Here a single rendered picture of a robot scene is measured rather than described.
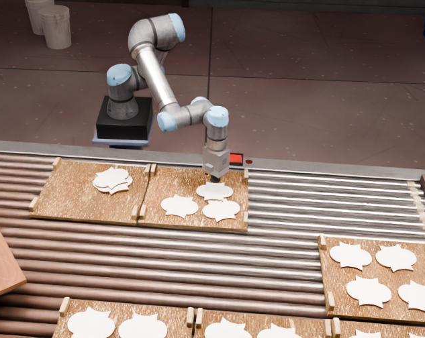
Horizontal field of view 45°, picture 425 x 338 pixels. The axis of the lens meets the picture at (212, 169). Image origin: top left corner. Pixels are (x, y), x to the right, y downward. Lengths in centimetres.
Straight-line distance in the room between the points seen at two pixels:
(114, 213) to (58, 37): 379
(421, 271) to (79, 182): 134
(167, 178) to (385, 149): 245
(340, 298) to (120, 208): 87
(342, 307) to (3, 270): 107
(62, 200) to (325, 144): 254
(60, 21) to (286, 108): 246
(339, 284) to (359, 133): 268
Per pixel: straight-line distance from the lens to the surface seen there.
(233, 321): 164
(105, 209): 201
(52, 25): 554
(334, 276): 181
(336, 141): 419
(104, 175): 213
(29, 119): 446
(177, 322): 163
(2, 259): 176
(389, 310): 177
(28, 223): 204
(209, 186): 207
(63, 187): 214
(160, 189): 208
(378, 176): 233
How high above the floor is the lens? 226
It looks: 37 degrees down
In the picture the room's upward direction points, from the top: 2 degrees clockwise
